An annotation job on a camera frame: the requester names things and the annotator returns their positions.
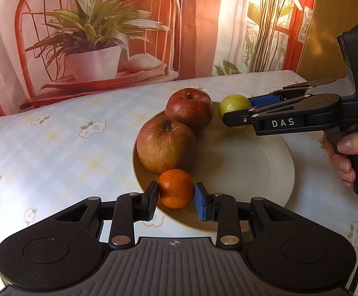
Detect red apple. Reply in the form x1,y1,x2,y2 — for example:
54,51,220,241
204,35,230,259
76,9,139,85
165,88,214,134

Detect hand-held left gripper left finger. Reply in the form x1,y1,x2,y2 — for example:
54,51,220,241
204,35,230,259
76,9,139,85
56,180,159,250

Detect printed room scene wall tapestry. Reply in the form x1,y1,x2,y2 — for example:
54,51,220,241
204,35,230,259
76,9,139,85
0,0,320,121

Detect wrinkled brownish apple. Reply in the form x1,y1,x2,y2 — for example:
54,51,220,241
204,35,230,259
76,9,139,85
136,117,198,174

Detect brown wooden panel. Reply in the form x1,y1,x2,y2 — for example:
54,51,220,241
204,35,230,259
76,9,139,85
296,0,358,82

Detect cream round plate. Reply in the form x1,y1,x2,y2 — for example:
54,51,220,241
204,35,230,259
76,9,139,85
131,101,295,232

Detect small green citrus fruit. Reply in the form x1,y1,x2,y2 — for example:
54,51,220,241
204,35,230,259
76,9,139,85
219,94,253,129

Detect small orange tangerine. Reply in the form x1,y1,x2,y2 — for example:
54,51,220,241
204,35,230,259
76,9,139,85
158,169,195,211

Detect floral checked tablecloth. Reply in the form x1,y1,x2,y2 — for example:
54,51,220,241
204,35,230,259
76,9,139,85
0,70,358,296

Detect person's right hand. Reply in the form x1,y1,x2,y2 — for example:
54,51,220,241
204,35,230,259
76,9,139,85
321,129,358,188

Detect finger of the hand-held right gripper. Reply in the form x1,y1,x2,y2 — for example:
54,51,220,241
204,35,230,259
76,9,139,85
248,78,346,107
222,95,309,128

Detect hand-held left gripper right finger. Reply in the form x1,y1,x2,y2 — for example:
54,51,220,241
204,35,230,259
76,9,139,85
195,183,293,250

